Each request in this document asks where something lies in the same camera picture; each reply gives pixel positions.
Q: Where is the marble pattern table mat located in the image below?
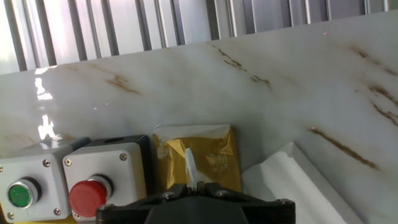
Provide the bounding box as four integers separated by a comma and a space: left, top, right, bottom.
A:
0, 9, 398, 224

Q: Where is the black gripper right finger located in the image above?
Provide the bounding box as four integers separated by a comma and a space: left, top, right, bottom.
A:
201, 182, 297, 224

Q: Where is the grey box red mushroom button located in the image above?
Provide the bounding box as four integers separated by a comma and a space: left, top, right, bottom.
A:
62, 134, 154, 223

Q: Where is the white napkin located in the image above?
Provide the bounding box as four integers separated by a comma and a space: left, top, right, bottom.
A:
184, 147, 199, 190
241, 141, 365, 224

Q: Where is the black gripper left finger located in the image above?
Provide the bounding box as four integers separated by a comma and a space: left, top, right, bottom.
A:
95, 182, 197, 224

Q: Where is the gold tissue pack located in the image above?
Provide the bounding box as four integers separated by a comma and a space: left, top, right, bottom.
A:
152, 124, 243, 194

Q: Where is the folded white napkin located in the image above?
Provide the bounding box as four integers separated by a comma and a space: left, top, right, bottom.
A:
241, 141, 365, 224

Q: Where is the grey box green button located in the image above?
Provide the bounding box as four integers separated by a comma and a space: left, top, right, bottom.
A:
0, 136, 91, 223

